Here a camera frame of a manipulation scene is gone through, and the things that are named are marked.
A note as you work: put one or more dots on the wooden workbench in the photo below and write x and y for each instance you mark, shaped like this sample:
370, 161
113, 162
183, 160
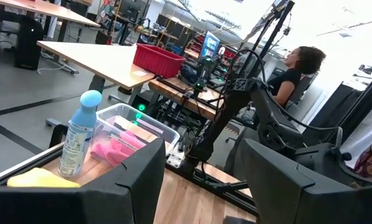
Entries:
186, 96

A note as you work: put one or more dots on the long light wood table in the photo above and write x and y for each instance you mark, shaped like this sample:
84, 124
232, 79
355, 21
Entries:
49, 11

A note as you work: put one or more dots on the pink microfiber towel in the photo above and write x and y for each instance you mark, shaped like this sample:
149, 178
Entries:
117, 149

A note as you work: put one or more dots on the black computer tower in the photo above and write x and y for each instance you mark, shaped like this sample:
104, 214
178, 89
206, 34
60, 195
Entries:
29, 43

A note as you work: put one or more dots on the computer monitor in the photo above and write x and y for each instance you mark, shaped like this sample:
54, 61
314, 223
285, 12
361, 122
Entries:
209, 46

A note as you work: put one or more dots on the black frame post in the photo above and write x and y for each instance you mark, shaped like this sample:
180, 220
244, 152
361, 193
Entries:
274, 31

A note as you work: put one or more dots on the office chair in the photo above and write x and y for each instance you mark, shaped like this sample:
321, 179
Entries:
301, 90

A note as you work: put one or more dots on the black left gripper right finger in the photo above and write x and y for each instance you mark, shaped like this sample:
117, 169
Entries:
291, 193

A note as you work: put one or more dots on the red plastic bin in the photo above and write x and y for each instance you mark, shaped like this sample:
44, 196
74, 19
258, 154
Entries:
158, 60

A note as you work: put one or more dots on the blue spray bottle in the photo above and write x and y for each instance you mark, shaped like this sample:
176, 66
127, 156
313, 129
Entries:
78, 137

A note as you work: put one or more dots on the person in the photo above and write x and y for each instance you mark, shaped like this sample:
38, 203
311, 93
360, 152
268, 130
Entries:
290, 77

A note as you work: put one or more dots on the clear plastic container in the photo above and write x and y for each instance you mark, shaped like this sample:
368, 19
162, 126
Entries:
142, 124

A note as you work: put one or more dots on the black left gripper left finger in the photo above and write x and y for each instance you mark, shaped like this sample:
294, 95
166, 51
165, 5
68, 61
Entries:
111, 193

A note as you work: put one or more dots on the patterned cloth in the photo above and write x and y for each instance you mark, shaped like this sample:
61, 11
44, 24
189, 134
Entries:
371, 161

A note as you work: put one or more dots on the silver aluminium frame rail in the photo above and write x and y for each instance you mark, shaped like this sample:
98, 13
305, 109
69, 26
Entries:
24, 165

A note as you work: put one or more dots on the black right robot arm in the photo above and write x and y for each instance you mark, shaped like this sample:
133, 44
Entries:
232, 105

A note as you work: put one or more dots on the yellow microfiber towel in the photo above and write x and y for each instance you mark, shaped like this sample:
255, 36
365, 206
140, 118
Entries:
39, 179

